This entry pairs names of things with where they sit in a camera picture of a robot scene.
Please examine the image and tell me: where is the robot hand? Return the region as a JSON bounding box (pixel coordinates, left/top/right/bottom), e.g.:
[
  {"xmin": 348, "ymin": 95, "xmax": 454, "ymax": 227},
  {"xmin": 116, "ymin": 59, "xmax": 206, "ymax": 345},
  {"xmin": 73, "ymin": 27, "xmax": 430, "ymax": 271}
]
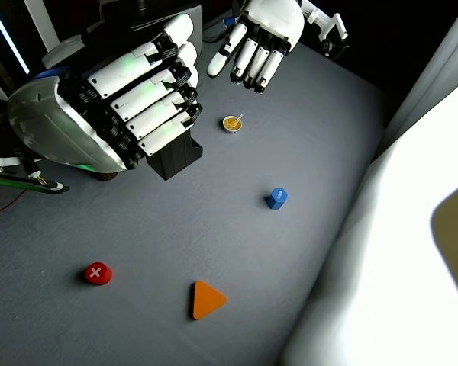
[
  {"xmin": 206, "ymin": 0, "xmax": 305, "ymax": 95},
  {"xmin": 7, "ymin": 13, "xmax": 204, "ymax": 175}
]

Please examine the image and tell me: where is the black box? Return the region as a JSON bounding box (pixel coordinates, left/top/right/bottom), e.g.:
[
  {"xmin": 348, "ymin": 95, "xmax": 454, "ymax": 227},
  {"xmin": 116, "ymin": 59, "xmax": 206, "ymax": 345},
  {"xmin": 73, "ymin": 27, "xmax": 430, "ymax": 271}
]
[{"xmin": 131, "ymin": 0, "xmax": 205, "ymax": 181}]

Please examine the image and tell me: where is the white light strip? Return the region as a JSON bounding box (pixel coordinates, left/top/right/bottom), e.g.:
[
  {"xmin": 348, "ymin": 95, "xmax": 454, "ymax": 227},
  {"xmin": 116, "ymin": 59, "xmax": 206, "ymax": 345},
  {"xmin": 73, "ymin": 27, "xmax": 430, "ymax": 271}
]
[{"xmin": 0, "ymin": 0, "xmax": 31, "ymax": 75}]

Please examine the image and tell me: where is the small bowl of yellow noodles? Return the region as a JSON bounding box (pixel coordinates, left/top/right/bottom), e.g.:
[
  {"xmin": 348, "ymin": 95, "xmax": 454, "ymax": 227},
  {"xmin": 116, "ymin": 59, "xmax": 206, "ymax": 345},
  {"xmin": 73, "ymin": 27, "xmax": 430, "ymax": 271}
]
[{"xmin": 221, "ymin": 113, "xmax": 245, "ymax": 135}]

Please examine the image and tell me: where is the red round block white cross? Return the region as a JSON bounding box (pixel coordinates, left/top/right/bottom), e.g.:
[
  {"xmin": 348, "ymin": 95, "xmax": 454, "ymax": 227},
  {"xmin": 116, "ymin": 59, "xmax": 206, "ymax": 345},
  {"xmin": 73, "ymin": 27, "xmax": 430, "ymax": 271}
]
[{"xmin": 84, "ymin": 262, "xmax": 114, "ymax": 286}]

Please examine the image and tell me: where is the blue hexagonal block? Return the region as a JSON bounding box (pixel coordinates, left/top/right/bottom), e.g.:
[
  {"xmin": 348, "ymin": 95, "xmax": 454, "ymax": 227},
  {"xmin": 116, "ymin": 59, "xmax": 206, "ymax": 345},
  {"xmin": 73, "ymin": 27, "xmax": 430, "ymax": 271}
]
[{"xmin": 266, "ymin": 187, "xmax": 289, "ymax": 210}]

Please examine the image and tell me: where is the grey table cloth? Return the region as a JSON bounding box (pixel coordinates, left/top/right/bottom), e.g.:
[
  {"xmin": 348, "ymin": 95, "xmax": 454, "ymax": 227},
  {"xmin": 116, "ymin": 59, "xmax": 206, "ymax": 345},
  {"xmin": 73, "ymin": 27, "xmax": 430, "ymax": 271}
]
[{"xmin": 0, "ymin": 22, "xmax": 396, "ymax": 366}]

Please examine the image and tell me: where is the orange triangle block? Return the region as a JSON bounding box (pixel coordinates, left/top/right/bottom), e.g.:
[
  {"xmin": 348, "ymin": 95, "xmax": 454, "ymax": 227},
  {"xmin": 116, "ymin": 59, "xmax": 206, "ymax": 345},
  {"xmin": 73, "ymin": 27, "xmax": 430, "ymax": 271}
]
[{"xmin": 192, "ymin": 280, "xmax": 229, "ymax": 321}]

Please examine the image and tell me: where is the white curtain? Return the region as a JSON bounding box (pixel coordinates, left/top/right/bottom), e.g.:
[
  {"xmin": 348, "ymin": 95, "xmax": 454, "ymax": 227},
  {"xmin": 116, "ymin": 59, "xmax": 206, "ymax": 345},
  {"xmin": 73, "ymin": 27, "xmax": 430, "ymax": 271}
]
[{"xmin": 276, "ymin": 0, "xmax": 458, "ymax": 366}]

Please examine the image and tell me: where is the blurred tan panel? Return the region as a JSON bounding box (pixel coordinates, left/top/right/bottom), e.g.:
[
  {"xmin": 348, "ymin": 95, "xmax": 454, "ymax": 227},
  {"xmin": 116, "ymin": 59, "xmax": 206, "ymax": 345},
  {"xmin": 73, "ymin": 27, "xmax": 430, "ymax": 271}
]
[{"xmin": 430, "ymin": 178, "xmax": 458, "ymax": 317}]

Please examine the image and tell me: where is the green flat cable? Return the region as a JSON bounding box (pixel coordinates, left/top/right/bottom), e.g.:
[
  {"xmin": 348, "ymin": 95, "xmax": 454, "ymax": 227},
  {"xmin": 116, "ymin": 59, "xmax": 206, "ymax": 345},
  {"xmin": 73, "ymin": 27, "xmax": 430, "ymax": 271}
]
[{"xmin": 0, "ymin": 174, "xmax": 70, "ymax": 194}]

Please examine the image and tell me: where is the thin red wire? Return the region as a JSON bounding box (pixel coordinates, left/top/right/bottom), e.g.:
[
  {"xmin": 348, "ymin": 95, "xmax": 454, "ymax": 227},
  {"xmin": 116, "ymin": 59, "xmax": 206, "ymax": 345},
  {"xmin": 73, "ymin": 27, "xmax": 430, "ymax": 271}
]
[{"xmin": 0, "ymin": 189, "xmax": 28, "ymax": 220}]

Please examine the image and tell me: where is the white frame post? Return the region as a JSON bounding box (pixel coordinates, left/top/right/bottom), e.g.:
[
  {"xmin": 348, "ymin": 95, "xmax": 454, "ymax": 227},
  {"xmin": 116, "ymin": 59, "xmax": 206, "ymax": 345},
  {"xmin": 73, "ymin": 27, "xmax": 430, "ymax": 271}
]
[{"xmin": 22, "ymin": 0, "xmax": 60, "ymax": 53}]

